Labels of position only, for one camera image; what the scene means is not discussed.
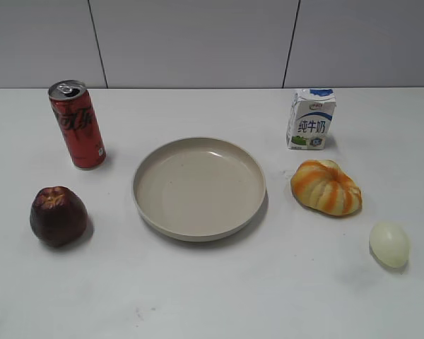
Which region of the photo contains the white blue milk carton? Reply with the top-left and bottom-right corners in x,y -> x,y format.
286,88 -> 336,150

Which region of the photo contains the dark red apple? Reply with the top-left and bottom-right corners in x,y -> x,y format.
30,186 -> 88,248

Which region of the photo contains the white egg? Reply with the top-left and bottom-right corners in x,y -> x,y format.
369,222 -> 411,269

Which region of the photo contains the orange striped pumpkin bread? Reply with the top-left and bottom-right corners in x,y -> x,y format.
290,160 -> 363,217

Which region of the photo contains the red cola can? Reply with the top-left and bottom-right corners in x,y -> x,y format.
47,79 -> 106,169

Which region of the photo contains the beige round plate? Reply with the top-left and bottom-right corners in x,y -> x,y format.
132,137 -> 268,242

